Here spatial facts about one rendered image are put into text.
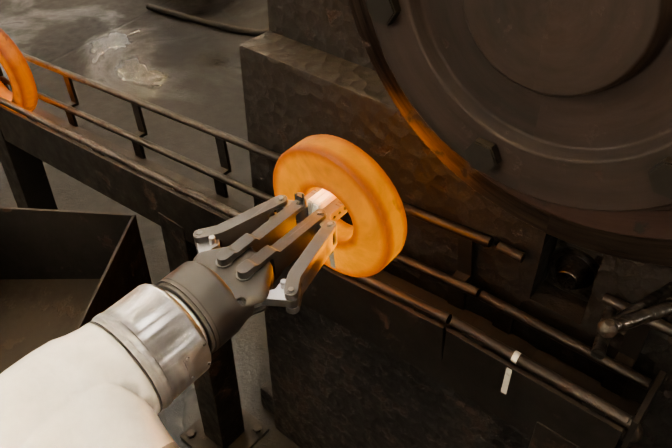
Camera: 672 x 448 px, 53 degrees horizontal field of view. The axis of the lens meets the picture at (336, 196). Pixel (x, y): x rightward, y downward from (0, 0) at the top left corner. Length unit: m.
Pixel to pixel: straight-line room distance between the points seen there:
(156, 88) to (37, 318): 1.80
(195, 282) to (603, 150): 0.32
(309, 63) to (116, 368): 0.47
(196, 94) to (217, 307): 2.07
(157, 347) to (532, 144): 0.30
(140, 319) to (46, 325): 0.42
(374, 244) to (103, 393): 0.29
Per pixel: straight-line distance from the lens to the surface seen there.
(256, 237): 0.63
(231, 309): 0.57
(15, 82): 1.37
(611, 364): 0.76
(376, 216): 0.63
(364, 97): 0.79
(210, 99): 2.56
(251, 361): 1.62
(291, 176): 0.69
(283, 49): 0.89
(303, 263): 0.60
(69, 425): 0.50
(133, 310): 0.54
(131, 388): 0.52
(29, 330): 0.96
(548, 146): 0.46
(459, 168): 0.62
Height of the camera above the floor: 1.26
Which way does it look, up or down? 38 degrees down
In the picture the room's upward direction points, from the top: straight up
